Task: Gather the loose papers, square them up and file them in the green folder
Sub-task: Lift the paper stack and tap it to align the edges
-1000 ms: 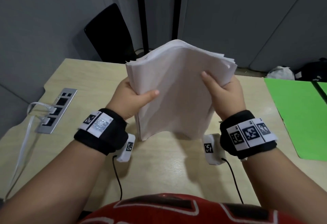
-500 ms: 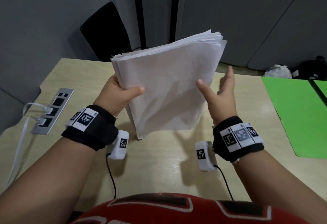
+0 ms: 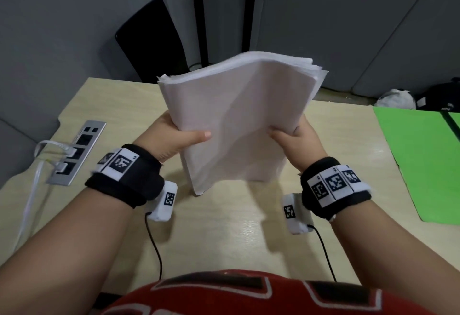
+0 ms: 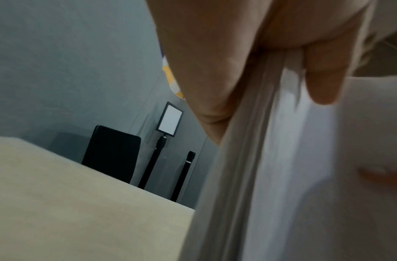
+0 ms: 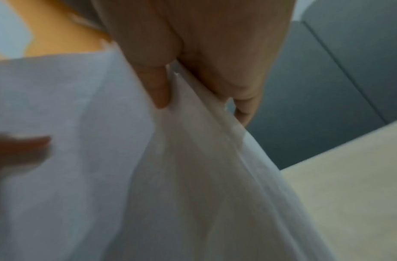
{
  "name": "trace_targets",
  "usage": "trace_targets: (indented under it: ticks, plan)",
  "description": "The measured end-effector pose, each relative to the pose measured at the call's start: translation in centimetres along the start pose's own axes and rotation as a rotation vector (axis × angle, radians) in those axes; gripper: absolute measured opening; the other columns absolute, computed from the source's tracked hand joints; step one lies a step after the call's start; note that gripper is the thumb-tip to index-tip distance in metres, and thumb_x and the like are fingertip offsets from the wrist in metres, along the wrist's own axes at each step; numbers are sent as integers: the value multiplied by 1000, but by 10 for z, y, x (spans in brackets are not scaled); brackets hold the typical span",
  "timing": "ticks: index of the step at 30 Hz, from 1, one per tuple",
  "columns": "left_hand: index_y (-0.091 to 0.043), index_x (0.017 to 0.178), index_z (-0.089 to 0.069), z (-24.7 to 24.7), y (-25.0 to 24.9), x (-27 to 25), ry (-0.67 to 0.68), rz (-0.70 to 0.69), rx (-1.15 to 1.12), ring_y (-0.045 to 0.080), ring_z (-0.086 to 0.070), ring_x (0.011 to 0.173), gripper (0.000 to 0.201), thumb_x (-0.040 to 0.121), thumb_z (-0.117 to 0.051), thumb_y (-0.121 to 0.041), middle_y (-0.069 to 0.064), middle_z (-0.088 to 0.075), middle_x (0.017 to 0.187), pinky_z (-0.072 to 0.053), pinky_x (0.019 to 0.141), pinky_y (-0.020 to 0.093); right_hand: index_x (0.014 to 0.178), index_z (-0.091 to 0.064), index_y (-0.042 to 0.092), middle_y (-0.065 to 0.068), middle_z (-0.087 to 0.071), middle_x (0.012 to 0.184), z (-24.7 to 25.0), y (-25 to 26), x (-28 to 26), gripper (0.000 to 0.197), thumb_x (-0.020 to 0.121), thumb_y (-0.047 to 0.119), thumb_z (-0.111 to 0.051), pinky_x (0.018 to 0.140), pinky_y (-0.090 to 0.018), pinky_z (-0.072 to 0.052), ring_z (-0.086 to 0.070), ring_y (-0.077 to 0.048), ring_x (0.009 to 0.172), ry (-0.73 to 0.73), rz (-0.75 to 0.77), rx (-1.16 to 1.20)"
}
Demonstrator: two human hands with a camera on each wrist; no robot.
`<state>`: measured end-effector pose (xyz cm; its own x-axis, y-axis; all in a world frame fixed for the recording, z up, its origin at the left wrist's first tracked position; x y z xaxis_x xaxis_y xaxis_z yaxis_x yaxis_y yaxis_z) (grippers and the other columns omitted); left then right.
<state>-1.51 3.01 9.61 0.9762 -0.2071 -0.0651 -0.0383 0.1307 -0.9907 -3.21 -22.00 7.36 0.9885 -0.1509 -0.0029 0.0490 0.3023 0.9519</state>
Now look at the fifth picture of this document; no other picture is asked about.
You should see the person's left hand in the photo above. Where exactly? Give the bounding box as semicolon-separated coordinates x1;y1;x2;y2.
0;135;52;220

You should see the person's right hand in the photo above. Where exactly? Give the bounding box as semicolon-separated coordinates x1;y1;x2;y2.
92;0;296;128

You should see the pile of white papers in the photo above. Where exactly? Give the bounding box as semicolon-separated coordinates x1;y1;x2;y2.
0;49;340;261

